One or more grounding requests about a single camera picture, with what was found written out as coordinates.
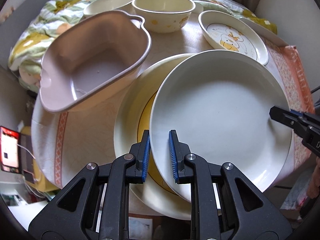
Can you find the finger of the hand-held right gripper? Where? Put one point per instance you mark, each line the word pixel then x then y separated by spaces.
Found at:
pixel 281 115
pixel 298 113

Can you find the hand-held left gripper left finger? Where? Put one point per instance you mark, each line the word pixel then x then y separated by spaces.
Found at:
pixel 145 155

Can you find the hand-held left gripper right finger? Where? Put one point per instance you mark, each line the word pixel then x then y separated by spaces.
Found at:
pixel 172 155

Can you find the large yellow print plate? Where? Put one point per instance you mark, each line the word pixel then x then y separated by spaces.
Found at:
pixel 130 130

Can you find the large white plate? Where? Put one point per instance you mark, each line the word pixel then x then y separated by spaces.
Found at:
pixel 220 120

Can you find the small white plate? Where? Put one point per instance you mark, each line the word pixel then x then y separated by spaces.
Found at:
pixel 260 30

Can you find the small duck print plate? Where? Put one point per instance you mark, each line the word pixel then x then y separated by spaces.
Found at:
pixel 232 35

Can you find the pink heart-shaped bowl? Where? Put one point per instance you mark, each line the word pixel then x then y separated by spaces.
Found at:
pixel 95 55

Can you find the cream duck print bowl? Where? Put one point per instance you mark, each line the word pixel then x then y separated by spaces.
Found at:
pixel 162 22

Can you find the plain cream bowl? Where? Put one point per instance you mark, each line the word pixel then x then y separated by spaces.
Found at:
pixel 107 5

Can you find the orange patterned tablecloth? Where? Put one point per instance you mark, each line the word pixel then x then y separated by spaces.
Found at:
pixel 287 62

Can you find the yellow cloth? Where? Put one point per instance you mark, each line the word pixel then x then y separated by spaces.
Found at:
pixel 27 136

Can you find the red screen phone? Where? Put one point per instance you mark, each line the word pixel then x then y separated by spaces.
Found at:
pixel 10 150

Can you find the floral blanket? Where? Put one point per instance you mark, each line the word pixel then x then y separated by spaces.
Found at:
pixel 50 20

